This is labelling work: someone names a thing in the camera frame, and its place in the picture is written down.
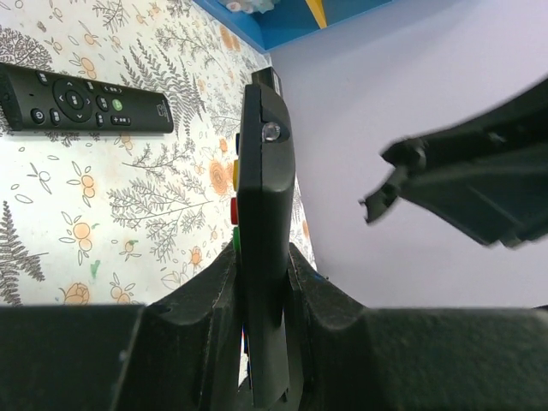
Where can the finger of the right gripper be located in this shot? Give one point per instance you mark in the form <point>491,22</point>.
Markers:
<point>487,177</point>

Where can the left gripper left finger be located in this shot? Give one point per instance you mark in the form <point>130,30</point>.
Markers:
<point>179,353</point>

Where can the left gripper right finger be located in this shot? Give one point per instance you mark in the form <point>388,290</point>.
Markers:
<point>360,358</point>

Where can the large black remote control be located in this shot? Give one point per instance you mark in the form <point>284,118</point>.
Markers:
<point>264,196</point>

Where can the small slim black remote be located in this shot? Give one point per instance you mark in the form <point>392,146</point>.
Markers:
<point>33,99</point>

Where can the floral table mat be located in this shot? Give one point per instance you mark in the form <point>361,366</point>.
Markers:
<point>91,217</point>

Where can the black battery package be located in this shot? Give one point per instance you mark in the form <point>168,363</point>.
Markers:
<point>269,77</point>

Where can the blue shelf unit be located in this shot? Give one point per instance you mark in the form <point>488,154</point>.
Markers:
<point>288,21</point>

